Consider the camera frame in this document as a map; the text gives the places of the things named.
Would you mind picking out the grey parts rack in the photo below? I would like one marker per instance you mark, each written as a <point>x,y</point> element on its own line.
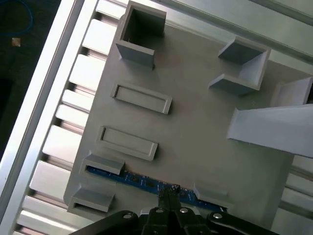
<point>195,110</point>

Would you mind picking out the small brown floor plate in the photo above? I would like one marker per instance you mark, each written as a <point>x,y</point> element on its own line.
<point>16,41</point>

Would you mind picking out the blue RAM stick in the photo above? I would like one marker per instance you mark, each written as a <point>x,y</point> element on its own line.
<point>141,181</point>

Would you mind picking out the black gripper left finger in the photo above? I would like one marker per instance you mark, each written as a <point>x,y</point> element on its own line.
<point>156,220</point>

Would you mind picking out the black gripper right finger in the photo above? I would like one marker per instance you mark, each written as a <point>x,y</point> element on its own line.
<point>188,220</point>

